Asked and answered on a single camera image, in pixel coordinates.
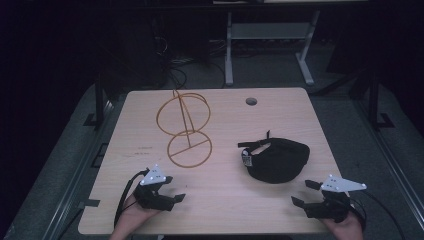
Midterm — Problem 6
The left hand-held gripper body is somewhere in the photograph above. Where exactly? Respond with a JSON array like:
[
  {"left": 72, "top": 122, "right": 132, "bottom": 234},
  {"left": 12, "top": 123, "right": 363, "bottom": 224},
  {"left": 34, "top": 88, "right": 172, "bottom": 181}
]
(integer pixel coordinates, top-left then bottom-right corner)
[{"left": 133, "top": 163, "right": 175, "bottom": 212}]

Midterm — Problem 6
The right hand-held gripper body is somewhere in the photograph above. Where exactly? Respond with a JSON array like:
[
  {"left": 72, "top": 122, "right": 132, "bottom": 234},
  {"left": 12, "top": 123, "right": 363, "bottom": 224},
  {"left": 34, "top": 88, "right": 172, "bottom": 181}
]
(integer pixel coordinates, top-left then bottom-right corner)
[{"left": 304, "top": 173, "right": 368, "bottom": 224}]

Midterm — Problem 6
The person's left hand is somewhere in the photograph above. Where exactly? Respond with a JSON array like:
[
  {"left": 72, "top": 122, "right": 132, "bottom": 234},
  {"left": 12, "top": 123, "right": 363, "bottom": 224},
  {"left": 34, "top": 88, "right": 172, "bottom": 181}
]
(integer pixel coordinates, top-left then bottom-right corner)
[{"left": 109, "top": 193, "right": 162, "bottom": 240}]

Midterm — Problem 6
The person's right hand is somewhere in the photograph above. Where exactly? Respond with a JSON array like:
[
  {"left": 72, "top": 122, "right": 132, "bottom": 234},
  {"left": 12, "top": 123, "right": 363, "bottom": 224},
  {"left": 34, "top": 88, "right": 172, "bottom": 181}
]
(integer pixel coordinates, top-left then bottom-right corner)
[{"left": 320, "top": 209, "right": 365, "bottom": 240}]

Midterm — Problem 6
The black cap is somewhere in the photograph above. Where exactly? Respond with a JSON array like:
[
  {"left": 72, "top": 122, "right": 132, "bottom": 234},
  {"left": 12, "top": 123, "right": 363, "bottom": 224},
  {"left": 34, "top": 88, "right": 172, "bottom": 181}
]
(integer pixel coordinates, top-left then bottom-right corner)
[{"left": 237, "top": 130, "right": 311, "bottom": 185}]

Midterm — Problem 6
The black metal stand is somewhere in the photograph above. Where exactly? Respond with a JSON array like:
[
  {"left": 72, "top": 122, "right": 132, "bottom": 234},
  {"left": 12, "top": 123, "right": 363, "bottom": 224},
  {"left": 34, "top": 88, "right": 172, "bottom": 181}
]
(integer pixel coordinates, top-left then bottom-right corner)
[
  {"left": 366, "top": 64, "right": 396, "bottom": 131},
  {"left": 83, "top": 71, "right": 113, "bottom": 129}
]

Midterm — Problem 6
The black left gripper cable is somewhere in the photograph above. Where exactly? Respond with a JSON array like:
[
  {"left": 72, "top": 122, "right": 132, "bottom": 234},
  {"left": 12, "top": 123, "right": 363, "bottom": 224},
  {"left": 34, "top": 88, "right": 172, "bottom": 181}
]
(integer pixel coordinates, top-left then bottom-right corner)
[{"left": 113, "top": 168, "right": 151, "bottom": 229}]

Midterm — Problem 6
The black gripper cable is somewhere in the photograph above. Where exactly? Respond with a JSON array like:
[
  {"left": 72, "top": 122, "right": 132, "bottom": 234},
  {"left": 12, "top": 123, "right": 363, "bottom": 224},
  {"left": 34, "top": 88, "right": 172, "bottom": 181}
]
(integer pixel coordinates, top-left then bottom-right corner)
[
  {"left": 349, "top": 189, "right": 407, "bottom": 240},
  {"left": 113, "top": 168, "right": 151, "bottom": 229}
]

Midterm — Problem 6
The gold wire hat stand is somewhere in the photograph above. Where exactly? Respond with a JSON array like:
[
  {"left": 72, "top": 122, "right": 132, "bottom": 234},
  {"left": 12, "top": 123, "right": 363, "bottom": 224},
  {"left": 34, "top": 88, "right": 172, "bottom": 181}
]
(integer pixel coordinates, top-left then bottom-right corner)
[{"left": 155, "top": 88, "right": 214, "bottom": 169}]

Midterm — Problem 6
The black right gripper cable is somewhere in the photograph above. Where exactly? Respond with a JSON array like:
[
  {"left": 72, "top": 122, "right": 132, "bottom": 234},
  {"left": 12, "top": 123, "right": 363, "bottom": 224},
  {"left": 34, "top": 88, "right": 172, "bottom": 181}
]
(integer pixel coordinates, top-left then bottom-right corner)
[{"left": 349, "top": 189, "right": 407, "bottom": 240}]

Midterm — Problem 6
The aluminium rail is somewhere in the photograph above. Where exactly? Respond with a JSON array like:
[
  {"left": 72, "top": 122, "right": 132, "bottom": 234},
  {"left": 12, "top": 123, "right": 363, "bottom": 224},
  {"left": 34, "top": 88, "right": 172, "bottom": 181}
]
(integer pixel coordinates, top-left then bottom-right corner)
[
  {"left": 353, "top": 98, "right": 424, "bottom": 231},
  {"left": 41, "top": 99, "right": 116, "bottom": 240}
]

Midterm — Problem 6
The tangle of floor cables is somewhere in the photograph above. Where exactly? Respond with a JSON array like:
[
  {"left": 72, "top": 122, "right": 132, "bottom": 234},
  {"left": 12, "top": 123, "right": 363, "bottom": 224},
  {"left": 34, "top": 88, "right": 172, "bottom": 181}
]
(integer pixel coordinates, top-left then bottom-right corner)
[{"left": 151, "top": 34, "right": 228, "bottom": 89}]

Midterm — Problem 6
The grey metal table frame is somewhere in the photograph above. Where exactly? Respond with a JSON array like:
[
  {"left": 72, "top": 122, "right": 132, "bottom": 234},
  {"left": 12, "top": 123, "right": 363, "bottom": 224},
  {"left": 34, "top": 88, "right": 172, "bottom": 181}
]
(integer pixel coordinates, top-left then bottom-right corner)
[{"left": 224, "top": 9, "right": 322, "bottom": 87}]

